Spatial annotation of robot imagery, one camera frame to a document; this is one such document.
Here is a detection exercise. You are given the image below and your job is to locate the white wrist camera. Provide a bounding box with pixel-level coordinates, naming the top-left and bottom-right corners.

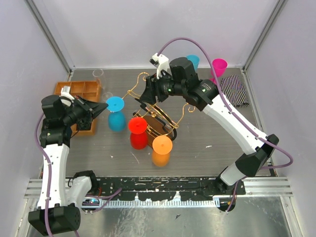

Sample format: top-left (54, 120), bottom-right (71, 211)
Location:
top-left (150, 53), bottom-right (169, 79)
top-left (60, 86), bottom-right (75, 101)

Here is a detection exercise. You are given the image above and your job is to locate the blue wine glass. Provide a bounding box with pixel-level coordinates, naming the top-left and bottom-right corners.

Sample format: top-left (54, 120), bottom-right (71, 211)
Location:
top-left (106, 96), bottom-right (126, 132)
top-left (186, 55), bottom-right (200, 71)

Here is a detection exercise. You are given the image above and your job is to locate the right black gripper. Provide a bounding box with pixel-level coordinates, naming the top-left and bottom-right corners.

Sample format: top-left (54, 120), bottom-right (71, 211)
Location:
top-left (139, 69), bottom-right (186, 105)

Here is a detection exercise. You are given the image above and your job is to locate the grey slotted cable duct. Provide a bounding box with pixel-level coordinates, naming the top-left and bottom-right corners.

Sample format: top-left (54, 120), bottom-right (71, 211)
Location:
top-left (104, 198), bottom-right (220, 208)

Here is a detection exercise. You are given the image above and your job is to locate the gold wire glass rack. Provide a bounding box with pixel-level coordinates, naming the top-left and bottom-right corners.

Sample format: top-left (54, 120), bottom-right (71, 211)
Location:
top-left (123, 72), bottom-right (196, 147)

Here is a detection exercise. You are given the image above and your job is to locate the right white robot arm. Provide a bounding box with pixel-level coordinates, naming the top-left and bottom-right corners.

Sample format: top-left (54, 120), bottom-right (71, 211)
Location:
top-left (140, 54), bottom-right (279, 195)

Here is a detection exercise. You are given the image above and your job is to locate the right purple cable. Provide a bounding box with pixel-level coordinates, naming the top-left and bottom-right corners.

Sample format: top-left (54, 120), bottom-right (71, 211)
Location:
top-left (158, 37), bottom-right (294, 213)

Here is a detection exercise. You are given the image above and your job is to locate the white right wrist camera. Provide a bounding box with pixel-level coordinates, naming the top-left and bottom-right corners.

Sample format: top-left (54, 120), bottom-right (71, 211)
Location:
top-left (150, 53), bottom-right (169, 79)

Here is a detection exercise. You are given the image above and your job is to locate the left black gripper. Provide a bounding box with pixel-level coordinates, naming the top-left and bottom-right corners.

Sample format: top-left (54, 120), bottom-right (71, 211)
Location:
top-left (62, 94), bottom-right (109, 126)

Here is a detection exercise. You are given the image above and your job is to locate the striped black white cloth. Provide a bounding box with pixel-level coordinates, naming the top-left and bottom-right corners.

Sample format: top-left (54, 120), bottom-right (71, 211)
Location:
top-left (220, 75), bottom-right (249, 108)

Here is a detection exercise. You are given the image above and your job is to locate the red wine glass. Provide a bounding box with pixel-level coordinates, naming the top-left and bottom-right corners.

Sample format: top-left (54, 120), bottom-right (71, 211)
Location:
top-left (128, 117), bottom-right (148, 150)

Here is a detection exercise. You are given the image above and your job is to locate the black mounting base plate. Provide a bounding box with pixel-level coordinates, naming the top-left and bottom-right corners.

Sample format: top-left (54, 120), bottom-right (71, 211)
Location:
top-left (88, 176), bottom-right (234, 201)

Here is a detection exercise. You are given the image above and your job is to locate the orange wine glass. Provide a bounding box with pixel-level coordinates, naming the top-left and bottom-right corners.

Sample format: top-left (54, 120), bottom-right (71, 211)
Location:
top-left (152, 135), bottom-right (173, 167)

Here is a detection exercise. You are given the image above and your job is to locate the clear champagne flute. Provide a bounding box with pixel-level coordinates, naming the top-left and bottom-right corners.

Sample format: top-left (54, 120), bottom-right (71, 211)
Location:
top-left (92, 69), bottom-right (113, 102)

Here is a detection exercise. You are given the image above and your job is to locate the wooden compartment tray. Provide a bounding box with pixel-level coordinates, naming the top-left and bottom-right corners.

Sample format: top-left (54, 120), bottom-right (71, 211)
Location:
top-left (54, 79), bottom-right (102, 136)

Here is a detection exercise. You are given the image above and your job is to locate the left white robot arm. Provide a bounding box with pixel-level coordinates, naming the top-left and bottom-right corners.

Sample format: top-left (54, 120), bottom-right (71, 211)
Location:
top-left (28, 94), bottom-right (108, 237)

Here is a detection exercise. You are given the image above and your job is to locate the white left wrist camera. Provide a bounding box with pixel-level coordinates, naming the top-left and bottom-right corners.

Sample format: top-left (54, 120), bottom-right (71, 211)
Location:
top-left (60, 86), bottom-right (75, 101)

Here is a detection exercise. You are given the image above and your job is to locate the pink wine glass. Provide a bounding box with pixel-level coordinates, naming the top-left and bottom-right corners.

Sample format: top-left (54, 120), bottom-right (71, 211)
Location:
top-left (212, 58), bottom-right (228, 78)

